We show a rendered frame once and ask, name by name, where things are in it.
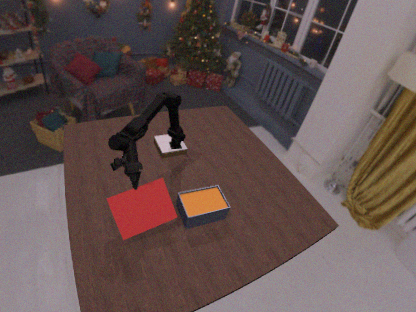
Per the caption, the red lid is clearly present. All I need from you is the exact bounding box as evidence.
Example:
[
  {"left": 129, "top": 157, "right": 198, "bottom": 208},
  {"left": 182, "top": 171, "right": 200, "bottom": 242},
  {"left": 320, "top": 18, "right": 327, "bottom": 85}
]
[{"left": 107, "top": 178, "right": 178, "bottom": 240}]

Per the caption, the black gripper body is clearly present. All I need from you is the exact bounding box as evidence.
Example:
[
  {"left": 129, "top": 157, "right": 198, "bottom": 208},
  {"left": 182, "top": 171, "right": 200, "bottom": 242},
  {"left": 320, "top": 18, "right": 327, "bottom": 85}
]
[{"left": 124, "top": 150, "right": 143, "bottom": 174}]

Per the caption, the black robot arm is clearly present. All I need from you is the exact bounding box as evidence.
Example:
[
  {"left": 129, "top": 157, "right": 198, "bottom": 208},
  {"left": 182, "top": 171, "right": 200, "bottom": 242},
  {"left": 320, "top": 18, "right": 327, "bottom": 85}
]
[{"left": 108, "top": 91, "right": 186, "bottom": 171}]

